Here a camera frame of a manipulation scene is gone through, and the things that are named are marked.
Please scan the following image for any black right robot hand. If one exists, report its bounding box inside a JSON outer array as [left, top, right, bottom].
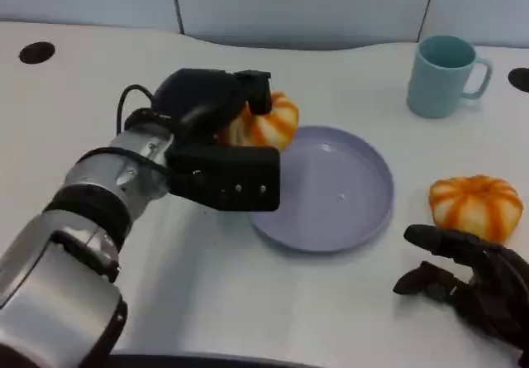
[[392, 223, 529, 360]]

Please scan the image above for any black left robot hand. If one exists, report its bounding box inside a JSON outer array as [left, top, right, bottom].
[[150, 68, 274, 146]]

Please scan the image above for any orange and white bread roll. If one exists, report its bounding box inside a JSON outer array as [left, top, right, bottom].
[[214, 90, 300, 152], [428, 174, 524, 244]]

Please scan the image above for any lilac plate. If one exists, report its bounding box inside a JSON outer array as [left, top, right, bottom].
[[247, 125, 395, 255]]

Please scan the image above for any pale green mug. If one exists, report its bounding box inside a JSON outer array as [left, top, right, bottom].
[[405, 35, 493, 119]]

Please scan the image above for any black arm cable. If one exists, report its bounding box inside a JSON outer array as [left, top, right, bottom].
[[117, 84, 166, 136]]

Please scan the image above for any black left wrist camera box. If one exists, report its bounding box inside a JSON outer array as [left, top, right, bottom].
[[164, 142, 283, 213]]

